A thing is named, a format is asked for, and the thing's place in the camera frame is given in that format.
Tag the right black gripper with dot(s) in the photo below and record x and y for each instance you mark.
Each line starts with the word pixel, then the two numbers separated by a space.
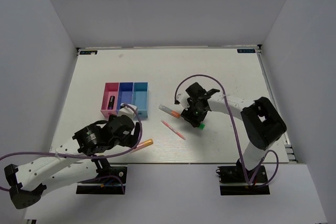
pixel 188 115

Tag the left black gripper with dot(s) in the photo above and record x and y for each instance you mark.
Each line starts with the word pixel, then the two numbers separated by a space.
pixel 130 138

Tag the pink orange cap highlighter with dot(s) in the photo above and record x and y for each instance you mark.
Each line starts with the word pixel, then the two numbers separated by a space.
pixel 143 144

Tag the black green cap marker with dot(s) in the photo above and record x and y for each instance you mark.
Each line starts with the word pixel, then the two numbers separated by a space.
pixel 201 126

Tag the grey orange cap highlighter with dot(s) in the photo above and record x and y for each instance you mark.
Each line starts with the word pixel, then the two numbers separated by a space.
pixel 169 111

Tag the thin pink pen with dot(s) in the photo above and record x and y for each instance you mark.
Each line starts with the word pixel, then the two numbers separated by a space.
pixel 173 130

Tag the black purple cap marker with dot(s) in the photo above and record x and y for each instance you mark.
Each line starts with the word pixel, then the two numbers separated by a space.
pixel 111 102

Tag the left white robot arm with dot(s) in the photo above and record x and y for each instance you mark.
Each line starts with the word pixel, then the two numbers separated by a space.
pixel 77 160

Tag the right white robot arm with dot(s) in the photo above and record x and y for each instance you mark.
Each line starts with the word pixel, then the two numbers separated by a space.
pixel 262 122

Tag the dark blue container bin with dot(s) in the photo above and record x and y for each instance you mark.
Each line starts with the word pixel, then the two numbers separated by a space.
pixel 125 94

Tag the light blue container bin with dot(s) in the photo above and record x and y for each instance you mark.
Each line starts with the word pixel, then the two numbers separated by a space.
pixel 140 98

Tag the pink container bin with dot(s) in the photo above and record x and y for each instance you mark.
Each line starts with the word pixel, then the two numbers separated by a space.
pixel 110 88

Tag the right corner label sticker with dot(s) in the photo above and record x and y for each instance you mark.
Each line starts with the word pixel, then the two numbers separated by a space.
pixel 246 51

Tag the corner label sticker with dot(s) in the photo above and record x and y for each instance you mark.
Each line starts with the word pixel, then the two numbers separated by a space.
pixel 88 52
pixel 246 51

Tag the left corner label sticker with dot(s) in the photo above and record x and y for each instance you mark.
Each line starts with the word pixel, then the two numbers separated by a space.
pixel 88 52

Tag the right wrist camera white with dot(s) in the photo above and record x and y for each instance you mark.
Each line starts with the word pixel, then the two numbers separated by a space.
pixel 182 99

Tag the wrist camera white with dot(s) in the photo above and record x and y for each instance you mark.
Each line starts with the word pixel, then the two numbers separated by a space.
pixel 182 99
pixel 128 110

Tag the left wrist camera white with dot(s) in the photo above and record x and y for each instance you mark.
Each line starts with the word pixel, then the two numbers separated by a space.
pixel 128 110

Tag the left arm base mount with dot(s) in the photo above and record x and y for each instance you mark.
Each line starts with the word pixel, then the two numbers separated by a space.
pixel 109 180

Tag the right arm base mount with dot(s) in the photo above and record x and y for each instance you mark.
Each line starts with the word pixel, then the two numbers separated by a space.
pixel 232 183

